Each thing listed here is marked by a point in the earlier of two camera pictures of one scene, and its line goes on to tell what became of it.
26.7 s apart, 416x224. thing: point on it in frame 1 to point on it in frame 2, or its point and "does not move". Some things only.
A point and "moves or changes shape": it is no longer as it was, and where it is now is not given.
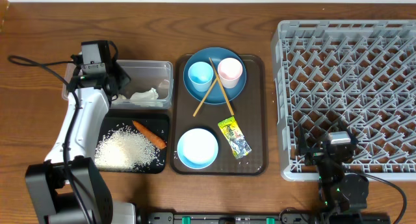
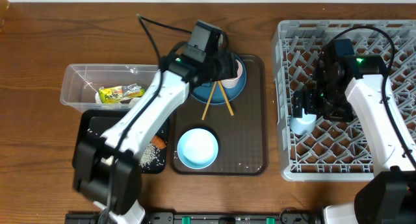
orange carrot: x=156 y=141 does not move
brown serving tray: x=188 y=113 does not move
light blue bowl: x=197 y=149 does not move
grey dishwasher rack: x=359 y=73 does not move
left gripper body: x=111 y=73 to x=221 y=66
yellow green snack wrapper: x=239 y=145 to x=114 y=94
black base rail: x=229 y=218 does not move
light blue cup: x=201 y=74 moves or changes shape
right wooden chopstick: x=220 y=86 does not move
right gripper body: x=314 y=156 to x=326 y=102
